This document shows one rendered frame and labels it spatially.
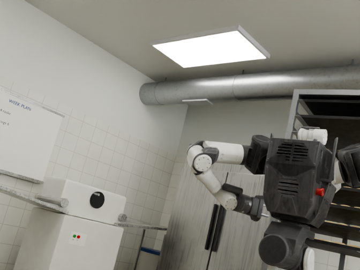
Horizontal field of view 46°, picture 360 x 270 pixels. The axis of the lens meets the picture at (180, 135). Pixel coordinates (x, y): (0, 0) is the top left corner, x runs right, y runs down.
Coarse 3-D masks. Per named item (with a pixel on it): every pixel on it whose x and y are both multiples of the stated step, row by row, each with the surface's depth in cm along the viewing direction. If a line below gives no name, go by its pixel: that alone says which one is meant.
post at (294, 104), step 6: (294, 90) 230; (294, 96) 228; (294, 102) 227; (294, 108) 226; (294, 114) 225; (288, 120) 226; (294, 120) 225; (288, 126) 225; (294, 126) 226; (288, 132) 224; (288, 138) 222; (270, 222) 213; (264, 264) 208
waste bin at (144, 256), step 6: (144, 252) 558; (150, 252) 554; (156, 252) 552; (138, 258) 565; (144, 258) 556; (150, 258) 552; (156, 258) 552; (138, 264) 561; (144, 264) 554; (150, 264) 551; (156, 264) 550
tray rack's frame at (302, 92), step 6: (300, 90) 228; (306, 90) 226; (312, 90) 224; (318, 90) 222; (324, 90) 221; (330, 90) 219; (336, 90) 217; (342, 90) 216; (348, 90) 214; (354, 90) 213; (306, 96) 235; (312, 96) 233; (318, 96) 232; (324, 96) 223; (330, 96) 221; (336, 96) 219; (342, 96) 217; (348, 96) 215; (354, 96) 214; (342, 240) 252; (342, 258) 248; (342, 264) 247
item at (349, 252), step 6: (306, 240) 202; (312, 240) 201; (318, 240) 200; (312, 246) 245; (318, 246) 231; (324, 246) 218; (330, 246) 206; (336, 246) 195; (342, 246) 193; (348, 246) 192; (336, 252) 245; (342, 252) 230; (348, 252) 217; (354, 252) 206
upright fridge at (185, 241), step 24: (192, 144) 528; (216, 168) 491; (240, 168) 470; (192, 192) 496; (192, 216) 484; (216, 216) 463; (240, 216) 444; (168, 240) 496; (192, 240) 474; (216, 240) 450; (240, 240) 435; (168, 264) 484; (192, 264) 463; (216, 264) 444; (240, 264) 426
